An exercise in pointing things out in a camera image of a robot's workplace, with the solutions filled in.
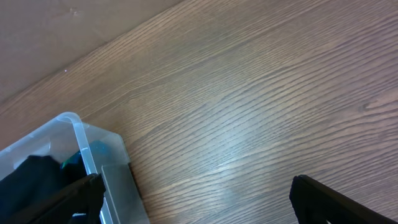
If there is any black garment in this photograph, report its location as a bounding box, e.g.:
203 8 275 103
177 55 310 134
1 155 86 220

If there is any blue sparkly cloth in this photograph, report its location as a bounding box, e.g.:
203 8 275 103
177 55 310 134
60 140 111 174

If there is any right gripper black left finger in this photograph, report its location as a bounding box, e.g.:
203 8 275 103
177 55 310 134
6 174 106 224

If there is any clear plastic storage bin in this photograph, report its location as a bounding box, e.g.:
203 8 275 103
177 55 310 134
1 112 149 223

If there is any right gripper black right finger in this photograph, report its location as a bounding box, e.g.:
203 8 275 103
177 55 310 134
289 175 395 224

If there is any brown cardboard backdrop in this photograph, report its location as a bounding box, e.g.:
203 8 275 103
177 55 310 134
1 0 179 100

